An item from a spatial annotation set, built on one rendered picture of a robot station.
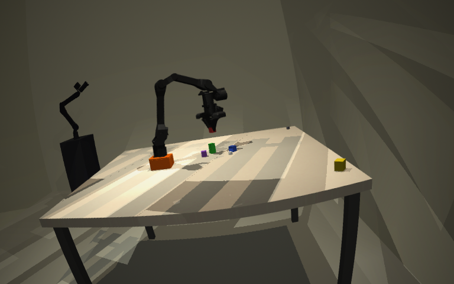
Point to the small yellow cube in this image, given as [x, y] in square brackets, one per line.
[340, 165]

